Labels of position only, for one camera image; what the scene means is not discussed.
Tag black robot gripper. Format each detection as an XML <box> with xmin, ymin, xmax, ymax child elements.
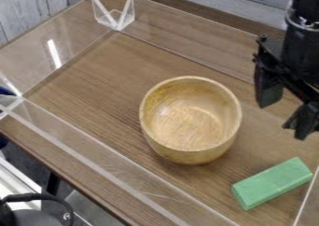
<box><xmin>254</xmin><ymin>10</ymin><xmax>319</xmax><ymax>140</ymax></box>

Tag green rectangular block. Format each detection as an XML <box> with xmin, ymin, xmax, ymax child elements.
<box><xmin>231</xmin><ymin>157</ymin><xmax>313</xmax><ymax>210</ymax></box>

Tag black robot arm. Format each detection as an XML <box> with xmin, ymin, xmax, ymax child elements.
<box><xmin>254</xmin><ymin>0</ymin><xmax>319</xmax><ymax>140</ymax></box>

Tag brown wooden bowl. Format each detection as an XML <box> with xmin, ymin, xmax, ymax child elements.
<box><xmin>139</xmin><ymin>76</ymin><xmax>243</xmax><ymax>165</ymax></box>

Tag black table leg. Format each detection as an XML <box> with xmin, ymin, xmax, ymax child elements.
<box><xmin>47</xmin><ymin>173</ymin><xmax>62</xmax><ymax>196</ymax></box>

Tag blue object at left edge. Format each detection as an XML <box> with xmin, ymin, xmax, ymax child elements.
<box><xmin>0</xmin><ymin>86</ymin><xmax>15</xmax><ymax>149</ymax></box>

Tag clear acrylic corner bracket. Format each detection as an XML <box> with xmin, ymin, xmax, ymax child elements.
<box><xmin>91</xmin><ymin>0</ymin><xmax>135</xmax><ymax>31</ymax></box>

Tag clear acrylic enclosure wall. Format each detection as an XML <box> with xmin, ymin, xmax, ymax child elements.
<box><xmin>0</xmin><ymin>0</ymin><xmax>319</xmax><ymax>226</ymax></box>

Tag black cable loop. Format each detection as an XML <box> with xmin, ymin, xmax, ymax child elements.
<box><xmin>0</xmin><ymin>192</ymin><xmax>75</xmax><ymax>226</ymax></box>

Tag grey metal base plate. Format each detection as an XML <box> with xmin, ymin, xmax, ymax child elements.
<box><xmin>0</xmin><ymin>197</ymin><xmax>95</xmax><ymax>226</ymax></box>

